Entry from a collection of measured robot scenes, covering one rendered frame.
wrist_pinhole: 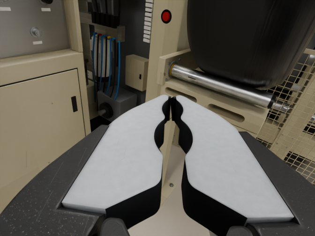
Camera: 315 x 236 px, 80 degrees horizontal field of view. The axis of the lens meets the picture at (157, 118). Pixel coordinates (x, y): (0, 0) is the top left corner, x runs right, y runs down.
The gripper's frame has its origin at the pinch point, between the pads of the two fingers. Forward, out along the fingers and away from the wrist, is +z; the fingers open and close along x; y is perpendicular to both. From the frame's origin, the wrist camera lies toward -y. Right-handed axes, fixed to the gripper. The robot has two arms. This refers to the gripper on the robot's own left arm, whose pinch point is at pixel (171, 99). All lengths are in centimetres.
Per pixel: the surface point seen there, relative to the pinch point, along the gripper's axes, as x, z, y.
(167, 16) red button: -1, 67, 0
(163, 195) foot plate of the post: 1, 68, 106
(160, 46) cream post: -3, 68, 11
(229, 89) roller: 19, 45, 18
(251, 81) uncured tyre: 23.4, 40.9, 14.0
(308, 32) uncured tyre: 27.6, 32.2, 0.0
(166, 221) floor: 4, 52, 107
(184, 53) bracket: 6, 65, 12
